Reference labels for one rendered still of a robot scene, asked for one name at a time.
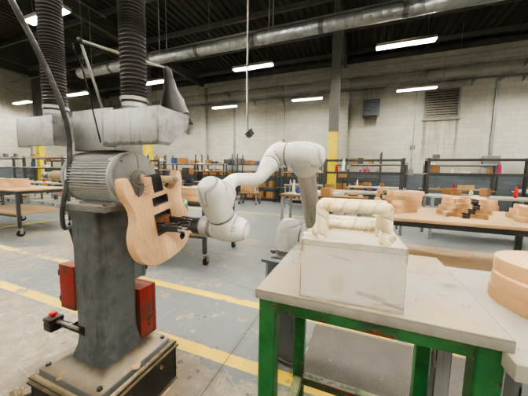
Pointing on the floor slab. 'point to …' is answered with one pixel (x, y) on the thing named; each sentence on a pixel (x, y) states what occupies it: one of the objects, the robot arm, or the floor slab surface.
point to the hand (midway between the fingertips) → (165, 221)
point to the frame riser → (159, 384)
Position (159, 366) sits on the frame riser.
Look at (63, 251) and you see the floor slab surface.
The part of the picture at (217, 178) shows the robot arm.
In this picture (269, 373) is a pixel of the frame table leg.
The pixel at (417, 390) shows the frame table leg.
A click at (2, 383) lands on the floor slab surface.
